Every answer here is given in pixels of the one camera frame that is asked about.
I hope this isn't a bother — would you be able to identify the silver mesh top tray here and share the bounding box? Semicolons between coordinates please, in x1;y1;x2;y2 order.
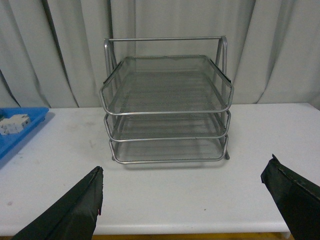
99;55;234;116

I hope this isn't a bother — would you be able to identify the white circuit breaker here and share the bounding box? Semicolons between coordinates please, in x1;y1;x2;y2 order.
0;114;32;135

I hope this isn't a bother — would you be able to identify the blue plastic tray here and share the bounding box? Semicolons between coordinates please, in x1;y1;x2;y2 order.
0;107;49;159

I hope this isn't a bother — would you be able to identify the silver wire rack frame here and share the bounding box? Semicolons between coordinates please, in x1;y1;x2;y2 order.
103;36;231;163

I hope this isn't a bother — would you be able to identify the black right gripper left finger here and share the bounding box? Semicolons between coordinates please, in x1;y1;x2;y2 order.
12;166;104;240

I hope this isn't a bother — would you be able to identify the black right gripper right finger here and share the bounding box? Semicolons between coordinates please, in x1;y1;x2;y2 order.
260;155;320;240

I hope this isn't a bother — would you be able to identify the white curtain backdrop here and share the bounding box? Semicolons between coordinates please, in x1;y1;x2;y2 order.
0;0;320;108

